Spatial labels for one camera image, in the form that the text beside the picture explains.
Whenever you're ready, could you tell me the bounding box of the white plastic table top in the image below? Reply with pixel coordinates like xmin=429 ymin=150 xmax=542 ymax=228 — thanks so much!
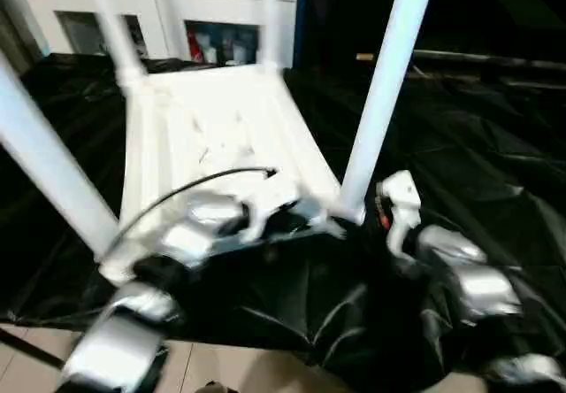
xmin=97 ymin=63 xmax=368 ymax=284

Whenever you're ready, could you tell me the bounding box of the white plastic table leg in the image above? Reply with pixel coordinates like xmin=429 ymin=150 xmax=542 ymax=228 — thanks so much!
xmin=83 ymin=0 xmax=149 ymax=85
xmin=339 ymin=0 xmax=440 ymax=226
xmin=260 ymin=0 xmax=287 ymax=72
xmin=0 ymin=51 xmax=121 ymax=261

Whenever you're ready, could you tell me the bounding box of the black work mat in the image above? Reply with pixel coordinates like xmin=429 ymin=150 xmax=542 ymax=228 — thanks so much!
xmin=0 ymin=51 xmax=566 ymax=389

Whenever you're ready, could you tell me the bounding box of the black piano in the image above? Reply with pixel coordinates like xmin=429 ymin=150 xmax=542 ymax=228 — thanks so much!
xmin=295 ymin=0 xmax=566 ymax=84

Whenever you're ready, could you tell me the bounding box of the white glass-door cabinet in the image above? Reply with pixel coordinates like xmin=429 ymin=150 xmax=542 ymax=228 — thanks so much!
xmin=15 ymin=0 xmax=298 ymax=69

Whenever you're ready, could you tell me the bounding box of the grey curtain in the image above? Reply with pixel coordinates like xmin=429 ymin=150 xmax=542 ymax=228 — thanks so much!
xmin=0 ymin=0 xmax=45 ymax=73

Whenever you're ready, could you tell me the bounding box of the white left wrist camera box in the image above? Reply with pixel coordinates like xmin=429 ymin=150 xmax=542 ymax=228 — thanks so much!
xmin=241 ymin=175 xmax=306 ymax=243

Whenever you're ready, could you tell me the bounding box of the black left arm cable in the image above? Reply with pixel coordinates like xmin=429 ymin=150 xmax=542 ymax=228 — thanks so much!
xmin=108 ymin=167 xmax=279 ymax=258

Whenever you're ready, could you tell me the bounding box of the black folding table frame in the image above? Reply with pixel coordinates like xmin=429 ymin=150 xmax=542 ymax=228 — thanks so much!
xmin=0 ymin=326 xmax=67 ymax=370

